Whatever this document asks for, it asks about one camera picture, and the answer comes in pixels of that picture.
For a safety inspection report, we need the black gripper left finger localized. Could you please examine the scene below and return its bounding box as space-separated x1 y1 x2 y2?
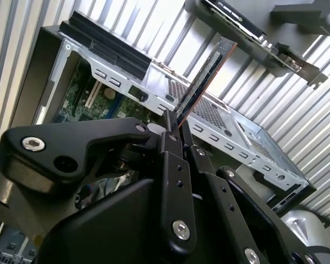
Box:
0 109 199 253

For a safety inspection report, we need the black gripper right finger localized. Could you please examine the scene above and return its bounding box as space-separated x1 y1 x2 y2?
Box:
180 122 321 264

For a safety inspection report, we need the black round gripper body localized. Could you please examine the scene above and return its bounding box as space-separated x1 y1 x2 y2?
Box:
35 177 320 264

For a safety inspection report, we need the green RAM stick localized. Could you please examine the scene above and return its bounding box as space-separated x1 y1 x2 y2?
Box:
173 37 239 128

